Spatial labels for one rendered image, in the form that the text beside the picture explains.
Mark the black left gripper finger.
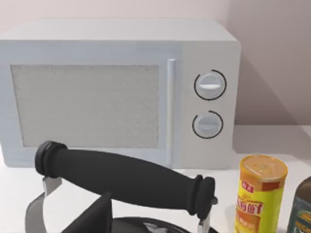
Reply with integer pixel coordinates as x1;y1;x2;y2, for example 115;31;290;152
60;191;113;233

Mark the pale microwave door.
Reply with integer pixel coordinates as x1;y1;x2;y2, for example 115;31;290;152
0;58;182;168

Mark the small microwave knob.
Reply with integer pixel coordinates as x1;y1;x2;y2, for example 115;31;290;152
192;110;224;140

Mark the yellow can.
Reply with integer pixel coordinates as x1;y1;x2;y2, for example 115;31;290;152
233;155;289;233

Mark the large microwave knob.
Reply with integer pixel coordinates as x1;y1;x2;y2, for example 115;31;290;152
194;69;227;100

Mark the pale microwave oven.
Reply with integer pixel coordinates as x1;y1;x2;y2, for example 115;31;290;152
0;18;242;170

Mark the dark green bottle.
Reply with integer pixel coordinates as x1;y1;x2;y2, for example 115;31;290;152
286;176;311;233

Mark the pale microwave door handle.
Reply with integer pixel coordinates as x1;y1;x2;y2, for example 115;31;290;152
166;58;176;168

